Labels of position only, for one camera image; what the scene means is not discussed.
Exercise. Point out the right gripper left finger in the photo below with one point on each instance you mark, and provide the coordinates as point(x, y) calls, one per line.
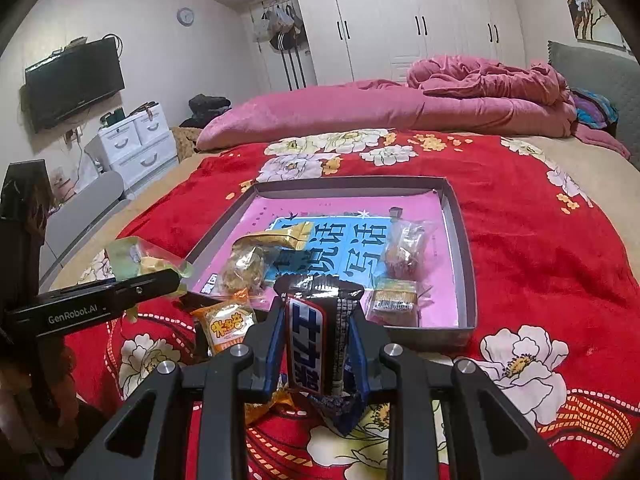
point(266, 341)

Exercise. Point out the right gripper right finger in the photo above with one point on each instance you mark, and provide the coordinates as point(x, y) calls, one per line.
point(375, 382)

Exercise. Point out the small square biscuit packet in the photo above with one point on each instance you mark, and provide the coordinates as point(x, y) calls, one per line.
point(394, 303)

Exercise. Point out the black snickers bar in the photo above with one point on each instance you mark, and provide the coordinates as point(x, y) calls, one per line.
point(317, 312)

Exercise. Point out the orange snack packet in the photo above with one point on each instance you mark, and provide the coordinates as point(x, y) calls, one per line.
point(225, 324)

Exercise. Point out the clear bag of crackers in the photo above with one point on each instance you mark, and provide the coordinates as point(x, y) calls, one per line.
point(403, 256)

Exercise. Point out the clear bag brown cake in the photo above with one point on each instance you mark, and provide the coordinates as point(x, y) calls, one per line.
point(243, 274)

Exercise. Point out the pale green snack packet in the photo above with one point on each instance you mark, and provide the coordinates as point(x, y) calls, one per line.
point(133, 256)

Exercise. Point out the gold snack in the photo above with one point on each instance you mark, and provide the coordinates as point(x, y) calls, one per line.
point(291, 238)

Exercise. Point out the dark blue wafer packet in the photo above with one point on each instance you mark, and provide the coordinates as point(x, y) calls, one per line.
point(343, 412)

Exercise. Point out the pink blue chinese book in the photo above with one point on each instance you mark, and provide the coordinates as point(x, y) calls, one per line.
point(348, 240)

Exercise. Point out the grey shallow cardboard box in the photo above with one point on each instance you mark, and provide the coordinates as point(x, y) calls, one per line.
point(439, 338)

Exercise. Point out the red floral blanket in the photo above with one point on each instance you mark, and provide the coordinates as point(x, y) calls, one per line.
point(554, 236)

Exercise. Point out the white drawer cabinet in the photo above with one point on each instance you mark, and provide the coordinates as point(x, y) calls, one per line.
point(140, 148)

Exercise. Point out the pink quilt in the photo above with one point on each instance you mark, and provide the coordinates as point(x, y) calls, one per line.
point(446, 93)

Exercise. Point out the dark clothes pile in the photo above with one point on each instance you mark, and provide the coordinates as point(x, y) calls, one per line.
point(204, 109)

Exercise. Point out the white wardrobe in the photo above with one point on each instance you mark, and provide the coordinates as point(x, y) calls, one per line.
point(365, 39)

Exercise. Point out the purple teal clothes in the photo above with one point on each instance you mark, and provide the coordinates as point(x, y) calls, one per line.
point(595, 111)

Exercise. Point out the grey padded headboard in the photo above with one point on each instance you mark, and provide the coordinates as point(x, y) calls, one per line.
point(611, 75)

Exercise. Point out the black wall television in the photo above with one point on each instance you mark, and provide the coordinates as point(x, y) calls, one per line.
point(66, 83)

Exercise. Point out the round wall clock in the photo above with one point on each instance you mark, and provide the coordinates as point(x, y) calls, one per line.
point(185, 17)

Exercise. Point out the tree wall painting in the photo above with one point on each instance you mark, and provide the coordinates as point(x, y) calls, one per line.
point(591, 23)

